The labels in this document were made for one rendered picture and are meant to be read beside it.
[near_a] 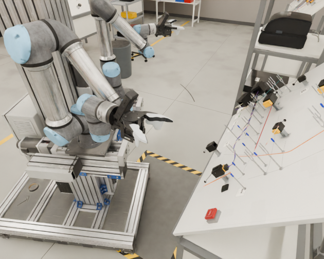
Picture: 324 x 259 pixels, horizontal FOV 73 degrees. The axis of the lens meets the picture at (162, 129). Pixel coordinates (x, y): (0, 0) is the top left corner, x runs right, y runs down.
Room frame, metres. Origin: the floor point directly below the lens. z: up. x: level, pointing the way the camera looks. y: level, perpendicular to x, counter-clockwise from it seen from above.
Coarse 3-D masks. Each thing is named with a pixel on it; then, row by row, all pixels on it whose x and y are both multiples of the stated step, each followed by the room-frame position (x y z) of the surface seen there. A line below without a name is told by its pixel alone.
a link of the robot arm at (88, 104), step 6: (84, 96) 0.69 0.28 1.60; (90, 96) 0.68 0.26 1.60; (78, 102) 0.67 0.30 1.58; (84, 102) 0.66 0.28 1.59; (90, 102) 0.65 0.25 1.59; (96, 102) 0.65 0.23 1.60; (78, 108) 0.67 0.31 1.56; (84, 108) 0.65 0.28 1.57; (90, 108) 0.64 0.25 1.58; (96, 108) 0.63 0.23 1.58; (84, 114) 0.66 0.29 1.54; (90, 114) 0.63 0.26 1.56; (96, 114) 0.62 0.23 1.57; (90, 120) 0.64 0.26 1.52; (96, 120) 0.64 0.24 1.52
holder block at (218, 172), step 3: (219, 165) 0.75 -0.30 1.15; (213, 168) 0.76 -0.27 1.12; (216, 168) 0.75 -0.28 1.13; (219, 168) 0.72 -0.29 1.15; (213, 171) 0.73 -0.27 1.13; (216, 171) 0.72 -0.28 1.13; (219, 171) 0.72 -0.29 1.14; (222, 171) 0.71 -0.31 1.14; (213, 174) 0.72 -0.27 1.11; (216, 174) 0.72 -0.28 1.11; (219, 174) 0.71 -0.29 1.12; (222, 174) 0.71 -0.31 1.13; (216, 177) 0.71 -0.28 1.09
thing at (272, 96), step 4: (272, 92) 1.16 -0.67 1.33; (276, 92) 1.20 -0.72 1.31; (268, 96) 1.14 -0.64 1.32; (272, 96) 1.13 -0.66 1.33; (276, 96) 1.15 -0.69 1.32; (264, 100) 1.13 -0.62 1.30; (272, 100) 1.11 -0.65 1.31; (272, 104) 1.10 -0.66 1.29; (276, 104) 1.12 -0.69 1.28; (276, 108) 1.12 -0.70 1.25; (280, 108) 1.10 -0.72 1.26
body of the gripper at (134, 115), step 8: (112, 112) 0.61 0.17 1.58; (128, 112) 0.60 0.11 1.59; (136, 112) 0.60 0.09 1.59; (112, 120) 0.60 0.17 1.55; (120, 120) 0.58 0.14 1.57; (128, 120) 0.55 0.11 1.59; (136, 120) 0.55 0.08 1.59; (112, 128) 0.60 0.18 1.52; (120, 128) 0.56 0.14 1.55; (144, 128) 0.58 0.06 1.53; (128, 136) 0.55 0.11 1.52
